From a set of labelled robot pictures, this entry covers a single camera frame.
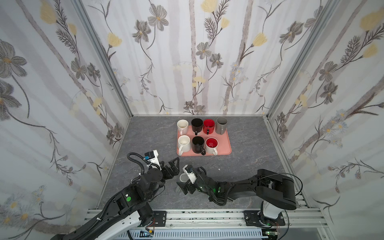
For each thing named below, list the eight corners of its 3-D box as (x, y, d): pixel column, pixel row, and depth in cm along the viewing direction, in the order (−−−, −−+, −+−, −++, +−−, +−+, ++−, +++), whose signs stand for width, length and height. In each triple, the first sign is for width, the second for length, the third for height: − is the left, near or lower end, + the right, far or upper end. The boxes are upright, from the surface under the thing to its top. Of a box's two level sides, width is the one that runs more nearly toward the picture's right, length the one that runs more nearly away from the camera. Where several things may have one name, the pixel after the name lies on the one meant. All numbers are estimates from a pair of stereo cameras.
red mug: (203, 136, 109) (204, 129, 102) (202, 126, 116) (203, 118, 109) (214, 136, 109) (215, 129, 102) (213, 126, 116) (214, 118, 109)
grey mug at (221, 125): (215, 137, 108) (217, 128, 100) (214, 126, 115) (216, 117, 107) (226, 138, 109) (229, 128, 100) (224, 126, 115) (227, 117, 107)
